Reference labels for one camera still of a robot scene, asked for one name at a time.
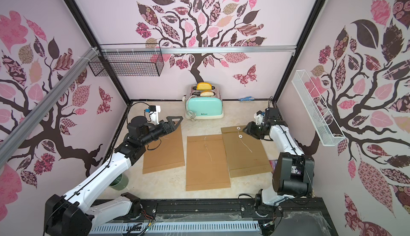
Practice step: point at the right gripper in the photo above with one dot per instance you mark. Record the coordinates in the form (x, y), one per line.
(256, 128)

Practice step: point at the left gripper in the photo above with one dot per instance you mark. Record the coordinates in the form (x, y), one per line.
(171, 127)

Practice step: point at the brown file bag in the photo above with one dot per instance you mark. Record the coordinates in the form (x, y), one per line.
(168, 155)
(245, 155)
(206, 165)

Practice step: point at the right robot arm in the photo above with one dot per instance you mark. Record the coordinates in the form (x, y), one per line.
(293, 174)

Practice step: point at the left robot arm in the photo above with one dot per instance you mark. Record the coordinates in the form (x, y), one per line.
(73, 213)

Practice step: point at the colourful patterned bag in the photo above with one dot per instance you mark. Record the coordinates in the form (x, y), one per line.
(273, 164)

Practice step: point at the mint green toaster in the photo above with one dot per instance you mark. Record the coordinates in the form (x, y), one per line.
(203, 108)

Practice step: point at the yellow bread slice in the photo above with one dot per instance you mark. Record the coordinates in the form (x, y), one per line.
(204, 86)

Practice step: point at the green cup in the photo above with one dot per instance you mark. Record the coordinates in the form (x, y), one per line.
(120, 183)

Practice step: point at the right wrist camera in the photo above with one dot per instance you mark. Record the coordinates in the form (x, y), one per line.
(259, 117)

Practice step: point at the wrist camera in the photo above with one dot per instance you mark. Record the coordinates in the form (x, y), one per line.
(259, 117)
(153, 112)

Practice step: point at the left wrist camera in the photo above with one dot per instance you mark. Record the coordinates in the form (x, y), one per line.
(153, 112)

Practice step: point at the blue object at wall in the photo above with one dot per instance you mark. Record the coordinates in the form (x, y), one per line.
(248, 98)

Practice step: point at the black wire basket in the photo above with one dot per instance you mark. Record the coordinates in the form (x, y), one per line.
(121, 62)

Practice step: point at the white wire basket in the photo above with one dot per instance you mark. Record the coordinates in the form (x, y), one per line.
(310, 90)

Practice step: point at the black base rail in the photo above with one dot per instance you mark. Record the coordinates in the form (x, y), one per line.
(301, 217)

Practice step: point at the white slotted cable duct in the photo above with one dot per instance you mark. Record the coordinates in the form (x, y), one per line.
(177, 228)

